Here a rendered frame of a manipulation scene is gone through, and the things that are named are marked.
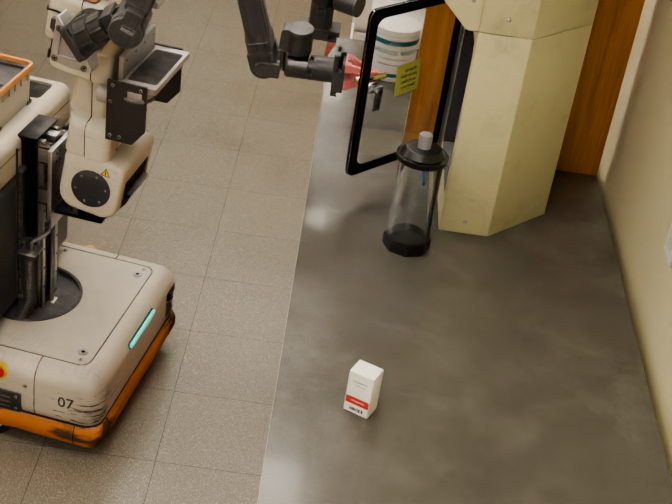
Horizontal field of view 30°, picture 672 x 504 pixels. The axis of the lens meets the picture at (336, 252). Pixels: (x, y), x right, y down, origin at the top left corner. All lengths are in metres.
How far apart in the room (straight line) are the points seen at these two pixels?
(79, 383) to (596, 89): 1.49
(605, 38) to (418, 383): 1.07
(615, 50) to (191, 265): 1.80
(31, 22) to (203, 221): 1.82
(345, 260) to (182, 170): 2.25
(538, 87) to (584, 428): 0.76
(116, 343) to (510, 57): 1.40
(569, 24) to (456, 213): 0.47
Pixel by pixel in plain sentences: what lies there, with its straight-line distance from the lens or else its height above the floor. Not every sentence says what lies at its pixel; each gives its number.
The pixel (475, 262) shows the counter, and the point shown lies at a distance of 2.70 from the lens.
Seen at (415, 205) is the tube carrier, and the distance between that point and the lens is 2.60.
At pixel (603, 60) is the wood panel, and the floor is 1.24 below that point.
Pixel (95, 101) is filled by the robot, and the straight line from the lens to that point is 3.15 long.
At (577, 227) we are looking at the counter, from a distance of 2.92.
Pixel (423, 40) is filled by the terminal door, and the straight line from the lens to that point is 2.82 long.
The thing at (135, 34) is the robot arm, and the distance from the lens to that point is 2.81.
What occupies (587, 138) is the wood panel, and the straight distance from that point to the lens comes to 3.12.
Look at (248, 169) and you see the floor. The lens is 4.86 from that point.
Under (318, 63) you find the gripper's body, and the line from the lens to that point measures 2.80.
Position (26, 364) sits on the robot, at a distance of 3.36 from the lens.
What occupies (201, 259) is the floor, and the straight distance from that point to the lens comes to 4.29.
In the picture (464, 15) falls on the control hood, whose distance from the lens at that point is 2.57.
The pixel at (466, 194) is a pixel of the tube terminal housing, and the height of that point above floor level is 1.04.
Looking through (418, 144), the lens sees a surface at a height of 1.19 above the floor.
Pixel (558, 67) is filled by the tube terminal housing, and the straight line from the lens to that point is 2.71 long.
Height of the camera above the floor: 2.34
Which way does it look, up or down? 32 degrees down
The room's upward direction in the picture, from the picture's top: 9 degrees clockwise
